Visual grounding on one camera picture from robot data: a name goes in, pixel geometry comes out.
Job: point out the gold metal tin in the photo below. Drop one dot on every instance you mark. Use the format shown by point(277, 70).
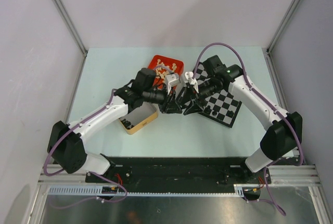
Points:
point(140, 117)

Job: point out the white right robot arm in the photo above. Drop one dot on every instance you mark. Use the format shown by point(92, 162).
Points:
point(283, 129)

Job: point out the pile of white chess pieces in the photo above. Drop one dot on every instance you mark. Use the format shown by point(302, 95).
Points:
point(162, 69)

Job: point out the pile of black chess pieces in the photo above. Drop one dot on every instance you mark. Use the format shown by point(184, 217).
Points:
point(127, 124)

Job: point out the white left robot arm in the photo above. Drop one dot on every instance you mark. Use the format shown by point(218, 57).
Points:
point(67, 141)

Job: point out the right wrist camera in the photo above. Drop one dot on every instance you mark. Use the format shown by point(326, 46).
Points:
point(187, 78)

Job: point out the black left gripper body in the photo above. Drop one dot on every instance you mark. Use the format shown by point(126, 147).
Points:
point(159, 96)

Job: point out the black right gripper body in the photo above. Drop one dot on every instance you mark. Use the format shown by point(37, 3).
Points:
point(207, 88)

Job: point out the red plastic tray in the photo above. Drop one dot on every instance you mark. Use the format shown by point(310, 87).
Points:
point(158, 80)

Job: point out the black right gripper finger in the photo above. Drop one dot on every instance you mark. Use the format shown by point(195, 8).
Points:
point(182, 96)
point(193, 105)

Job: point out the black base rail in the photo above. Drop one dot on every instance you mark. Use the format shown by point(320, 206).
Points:
point(226, 170)

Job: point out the black and white chessboard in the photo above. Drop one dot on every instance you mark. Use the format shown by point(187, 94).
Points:
point(222, 102)

